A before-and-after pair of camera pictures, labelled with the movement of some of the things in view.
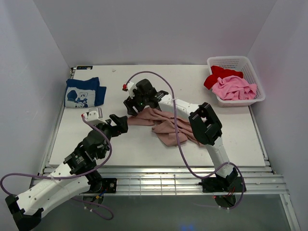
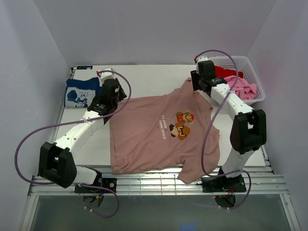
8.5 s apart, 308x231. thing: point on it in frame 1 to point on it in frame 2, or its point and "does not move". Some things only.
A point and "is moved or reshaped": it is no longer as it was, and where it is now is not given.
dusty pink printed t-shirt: (164, 126) is moved or reshaped
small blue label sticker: (84, 67) does not move
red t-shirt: (217, 72) does not move
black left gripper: (121, 127) to (121, 95)
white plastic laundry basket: (242, 64) does not move
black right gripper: (130, 103) to (194, 76)
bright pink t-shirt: (234, 88) does not move
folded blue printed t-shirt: (80, 94) does not move
